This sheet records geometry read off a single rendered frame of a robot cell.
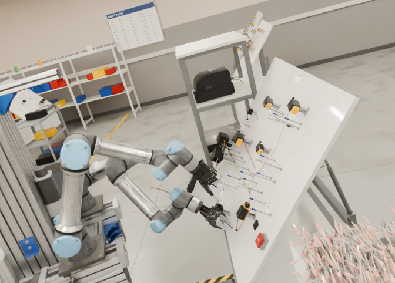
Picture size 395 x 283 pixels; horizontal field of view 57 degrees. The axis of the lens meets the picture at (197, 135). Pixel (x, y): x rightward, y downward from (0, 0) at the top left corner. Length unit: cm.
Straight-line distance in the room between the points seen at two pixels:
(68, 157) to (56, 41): 856
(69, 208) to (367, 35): 868
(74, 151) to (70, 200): 23
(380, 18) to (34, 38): 831
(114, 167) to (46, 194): 39
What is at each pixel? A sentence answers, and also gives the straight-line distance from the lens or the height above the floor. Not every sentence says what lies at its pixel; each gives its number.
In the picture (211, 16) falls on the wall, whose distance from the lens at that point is 904.
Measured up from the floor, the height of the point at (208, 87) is 156.
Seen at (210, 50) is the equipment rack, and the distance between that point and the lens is 256.
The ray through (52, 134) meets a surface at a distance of 717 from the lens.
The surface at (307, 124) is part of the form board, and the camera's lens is 173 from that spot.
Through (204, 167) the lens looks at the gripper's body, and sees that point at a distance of 169.
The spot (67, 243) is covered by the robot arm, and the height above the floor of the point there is 135.
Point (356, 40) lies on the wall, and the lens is 958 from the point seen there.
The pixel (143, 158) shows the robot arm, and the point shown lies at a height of 154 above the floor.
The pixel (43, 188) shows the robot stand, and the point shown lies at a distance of 207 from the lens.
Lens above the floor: 216
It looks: 20 degrees down
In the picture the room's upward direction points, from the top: 16 degrees counter-clockwise
